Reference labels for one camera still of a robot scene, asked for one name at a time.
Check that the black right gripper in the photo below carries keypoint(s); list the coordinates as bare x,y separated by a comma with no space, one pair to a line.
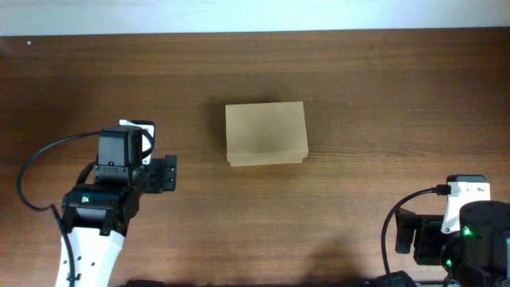
404,232

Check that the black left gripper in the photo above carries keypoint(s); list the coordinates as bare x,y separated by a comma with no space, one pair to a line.
167,174

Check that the cardboard box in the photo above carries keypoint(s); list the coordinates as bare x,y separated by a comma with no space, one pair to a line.
266,134

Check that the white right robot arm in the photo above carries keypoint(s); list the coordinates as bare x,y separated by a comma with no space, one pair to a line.
476,255

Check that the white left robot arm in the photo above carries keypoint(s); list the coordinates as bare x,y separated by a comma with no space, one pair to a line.
97,211

